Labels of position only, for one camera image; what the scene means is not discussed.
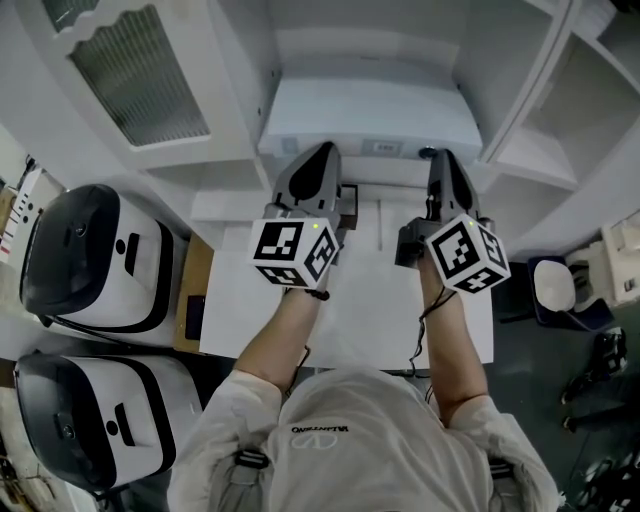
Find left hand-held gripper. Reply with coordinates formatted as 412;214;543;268
245;141;347;292

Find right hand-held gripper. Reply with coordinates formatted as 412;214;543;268
394;148;512;295

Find white shelf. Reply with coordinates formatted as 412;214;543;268
189;0;640;224

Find person's right forearm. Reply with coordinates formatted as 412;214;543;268
417;259;490;431

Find person's left forearm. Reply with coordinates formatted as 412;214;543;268
233;287;326;401

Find blue bin with white bag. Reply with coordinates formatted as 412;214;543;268
527;255;614;332

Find brown wooden board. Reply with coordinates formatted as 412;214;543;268
172;230;216;354

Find black phone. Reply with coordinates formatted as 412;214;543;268
183;294;207;340

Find black shoes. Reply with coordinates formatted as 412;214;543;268
559;327;630;434

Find white and black machine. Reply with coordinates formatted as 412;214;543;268
13;352;202;494
18;183;176;335

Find person's white shirt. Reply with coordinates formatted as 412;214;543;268
169;367;560;512

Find ribbed glass cabinet door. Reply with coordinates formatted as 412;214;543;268
49;0;212;154

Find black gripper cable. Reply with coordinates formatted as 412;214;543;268
408;285;459;416
283;344;312;400

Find wall socket panel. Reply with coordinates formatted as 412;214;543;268
360;138;405;156

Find grey backpack strap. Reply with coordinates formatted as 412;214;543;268
485;457;519;512
227;447;271;512

